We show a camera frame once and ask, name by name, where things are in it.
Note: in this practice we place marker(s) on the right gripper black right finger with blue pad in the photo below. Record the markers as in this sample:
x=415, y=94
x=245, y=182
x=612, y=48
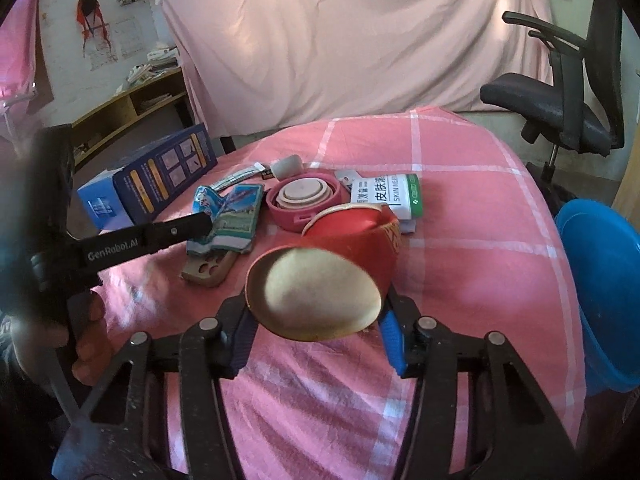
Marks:
x=513, y=431

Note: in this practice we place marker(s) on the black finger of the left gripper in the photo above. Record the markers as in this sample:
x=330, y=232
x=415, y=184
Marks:
x=95, y=254

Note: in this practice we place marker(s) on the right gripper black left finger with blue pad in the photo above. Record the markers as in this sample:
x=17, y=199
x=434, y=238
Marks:
x=121, y=430

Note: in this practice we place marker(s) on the silver ointment tube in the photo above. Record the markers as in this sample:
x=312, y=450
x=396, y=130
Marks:
x=237, y=177

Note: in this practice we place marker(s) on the pink round lid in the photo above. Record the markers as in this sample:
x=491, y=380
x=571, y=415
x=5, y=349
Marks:
x=295, y=201

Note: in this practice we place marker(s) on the red paper noodle bowl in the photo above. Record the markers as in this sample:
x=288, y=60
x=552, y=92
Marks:
x=332, y=281

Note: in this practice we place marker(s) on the person's left hand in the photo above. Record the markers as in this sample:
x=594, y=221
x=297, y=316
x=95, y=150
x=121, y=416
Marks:
x=93, y=349

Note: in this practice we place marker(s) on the dark blue cardboard box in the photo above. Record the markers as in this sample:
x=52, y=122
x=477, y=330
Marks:
x=139, y=187

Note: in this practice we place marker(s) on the tan perforated phone case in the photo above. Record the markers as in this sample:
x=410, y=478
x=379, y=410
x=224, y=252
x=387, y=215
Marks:
x=209, y=271

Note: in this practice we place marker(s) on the blue green snack packet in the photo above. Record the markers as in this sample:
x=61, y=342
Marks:
x=235, y=218

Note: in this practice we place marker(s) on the red hanging ornament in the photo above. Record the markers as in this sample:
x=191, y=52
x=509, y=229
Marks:
x=90, y=18

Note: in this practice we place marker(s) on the blue plastic bin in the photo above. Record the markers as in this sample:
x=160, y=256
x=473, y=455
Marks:
x=602, y=249

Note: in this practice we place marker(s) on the white green skin-cream box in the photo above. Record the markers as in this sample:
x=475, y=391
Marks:
x=401, y=192

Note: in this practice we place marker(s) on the pink hanging sheet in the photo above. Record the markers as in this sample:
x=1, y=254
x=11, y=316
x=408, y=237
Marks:
x=258, y=65

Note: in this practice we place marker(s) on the black office chair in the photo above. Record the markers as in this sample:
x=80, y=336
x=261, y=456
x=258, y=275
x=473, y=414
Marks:
x=581, y=110

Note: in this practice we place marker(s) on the wooden wall shelf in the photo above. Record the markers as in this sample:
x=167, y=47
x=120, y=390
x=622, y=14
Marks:
x=107, y=123

